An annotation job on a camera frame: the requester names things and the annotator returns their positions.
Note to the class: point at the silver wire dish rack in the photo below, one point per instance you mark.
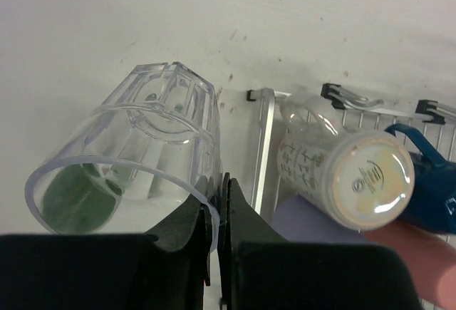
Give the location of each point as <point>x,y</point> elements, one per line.
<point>435,120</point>

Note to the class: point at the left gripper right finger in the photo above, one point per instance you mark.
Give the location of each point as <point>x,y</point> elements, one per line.
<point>259,269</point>

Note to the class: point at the green plastic cup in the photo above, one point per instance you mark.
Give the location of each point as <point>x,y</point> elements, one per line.
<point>79,200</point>

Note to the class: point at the pink plastic cup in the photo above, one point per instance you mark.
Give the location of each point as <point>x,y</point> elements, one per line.
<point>429,259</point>

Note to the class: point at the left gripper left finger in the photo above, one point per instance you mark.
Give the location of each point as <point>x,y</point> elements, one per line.
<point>164,268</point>

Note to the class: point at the clear plastic tumbler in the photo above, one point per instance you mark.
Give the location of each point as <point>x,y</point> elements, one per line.
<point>157,135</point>

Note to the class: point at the lavender plastic cup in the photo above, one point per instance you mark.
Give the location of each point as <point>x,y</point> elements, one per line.
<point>297,220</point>

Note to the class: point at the white floral ceramic mug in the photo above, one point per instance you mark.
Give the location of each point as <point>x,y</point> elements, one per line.
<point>362,179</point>

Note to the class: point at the dark blue ceramic mug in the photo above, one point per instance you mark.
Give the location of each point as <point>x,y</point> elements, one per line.
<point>432,205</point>

